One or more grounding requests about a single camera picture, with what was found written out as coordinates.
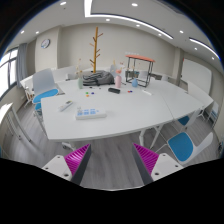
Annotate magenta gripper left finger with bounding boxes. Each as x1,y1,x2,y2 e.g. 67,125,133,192
42,143,92,186

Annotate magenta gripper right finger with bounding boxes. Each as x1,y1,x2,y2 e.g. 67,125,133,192
131,142,184,185

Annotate white charger adapter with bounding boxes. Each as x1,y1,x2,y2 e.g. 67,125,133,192
142,90,152,96

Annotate white chair blue seat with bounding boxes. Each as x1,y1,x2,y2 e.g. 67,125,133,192
32,69,59,110
179,109,201,127
166,132,213,165

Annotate white power strip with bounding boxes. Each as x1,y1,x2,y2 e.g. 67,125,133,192
75,108,107,120

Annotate white chair blue seat far right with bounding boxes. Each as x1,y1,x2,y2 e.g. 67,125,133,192
179,109,201,127

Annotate white remote control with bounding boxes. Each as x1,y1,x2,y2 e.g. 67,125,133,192
58,101,73,112

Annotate blue small vase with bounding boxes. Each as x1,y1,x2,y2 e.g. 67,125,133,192
132,78,138,87

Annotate black rectangular case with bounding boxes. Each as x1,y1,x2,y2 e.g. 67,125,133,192
108,88,120,94

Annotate green bottle vase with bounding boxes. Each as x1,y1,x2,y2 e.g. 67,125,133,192
78,73,83,89

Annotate white chair blue seat left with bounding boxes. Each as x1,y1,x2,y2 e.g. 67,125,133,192
32,69,59,110

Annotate pink bottle vase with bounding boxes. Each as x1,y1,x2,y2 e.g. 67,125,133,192
115,69,122,88

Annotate grey backpack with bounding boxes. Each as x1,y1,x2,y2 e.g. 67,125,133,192
83,71,114,86

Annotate white whiteboard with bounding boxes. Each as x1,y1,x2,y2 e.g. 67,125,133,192
181,59,212,94

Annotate grey window curtain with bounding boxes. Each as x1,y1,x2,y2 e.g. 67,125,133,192
16,43,27,88

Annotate wooden coat stand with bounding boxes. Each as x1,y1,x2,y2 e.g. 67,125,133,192
90,26,103,73

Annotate black frame orange-top shelf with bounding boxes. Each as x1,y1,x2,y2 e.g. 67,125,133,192
125,54,154,87

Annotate round wall clock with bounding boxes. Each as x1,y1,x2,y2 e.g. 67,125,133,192
41,39,50,49

